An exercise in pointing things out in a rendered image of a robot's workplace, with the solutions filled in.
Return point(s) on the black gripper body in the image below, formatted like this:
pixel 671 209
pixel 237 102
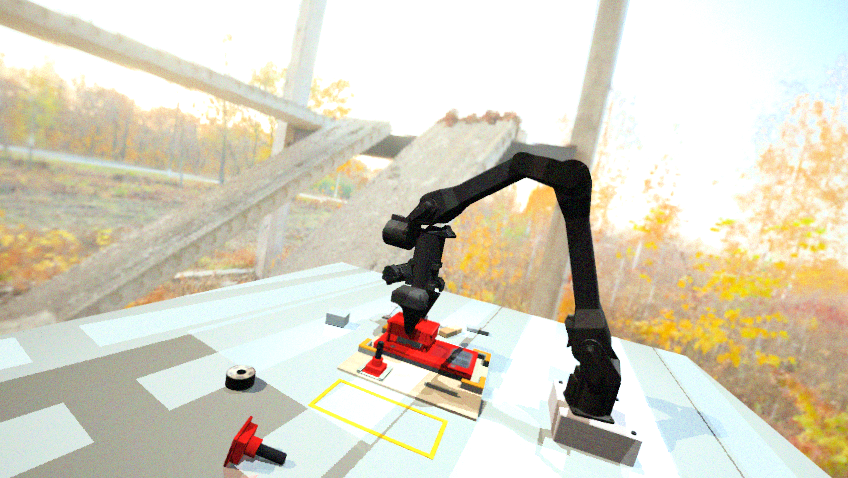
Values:
pixel 424 280

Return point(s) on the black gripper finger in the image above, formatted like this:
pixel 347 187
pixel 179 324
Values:
pixel 411 318
pixel 432 299

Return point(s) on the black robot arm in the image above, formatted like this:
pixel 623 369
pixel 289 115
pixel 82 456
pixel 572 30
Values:
pixel 593 387

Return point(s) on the yellow rectangular outline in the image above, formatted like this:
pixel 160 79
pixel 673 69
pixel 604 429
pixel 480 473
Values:
pixel 435 447

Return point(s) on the black toy tyre with white hub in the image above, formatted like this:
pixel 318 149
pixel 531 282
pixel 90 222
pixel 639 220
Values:
pixel 240 377

